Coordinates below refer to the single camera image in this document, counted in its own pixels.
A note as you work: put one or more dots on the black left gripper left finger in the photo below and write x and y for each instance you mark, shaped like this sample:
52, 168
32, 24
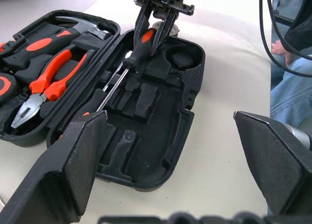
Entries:
53, 180

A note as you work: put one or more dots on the white tape roll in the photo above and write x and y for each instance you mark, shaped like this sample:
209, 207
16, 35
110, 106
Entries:
174, 30

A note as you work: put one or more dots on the black orange screwdriver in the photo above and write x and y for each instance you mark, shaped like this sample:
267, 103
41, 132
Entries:
96, 99
136, 55

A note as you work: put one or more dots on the person's bare hand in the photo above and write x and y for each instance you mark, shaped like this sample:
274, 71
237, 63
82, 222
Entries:
281, 50

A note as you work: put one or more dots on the black orange claw hammer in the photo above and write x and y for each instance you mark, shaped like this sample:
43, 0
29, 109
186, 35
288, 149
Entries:
39, 44

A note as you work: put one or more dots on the beige cardboard table sheet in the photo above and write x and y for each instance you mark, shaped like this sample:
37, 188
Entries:
219, 111

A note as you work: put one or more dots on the person's blue jeans leg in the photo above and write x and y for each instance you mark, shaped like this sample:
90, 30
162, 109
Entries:
292, 94

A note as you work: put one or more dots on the black plastic tool case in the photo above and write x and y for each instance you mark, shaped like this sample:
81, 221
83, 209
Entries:
151, 136

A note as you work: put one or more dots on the silver rounded robot leg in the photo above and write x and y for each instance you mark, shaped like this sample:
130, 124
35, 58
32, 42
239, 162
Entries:
301, 137

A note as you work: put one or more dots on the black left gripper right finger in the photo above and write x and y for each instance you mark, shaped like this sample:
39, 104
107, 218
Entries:
275, 165

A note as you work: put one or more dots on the black orange tape measure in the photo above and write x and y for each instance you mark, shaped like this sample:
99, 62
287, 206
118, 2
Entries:
5, 85

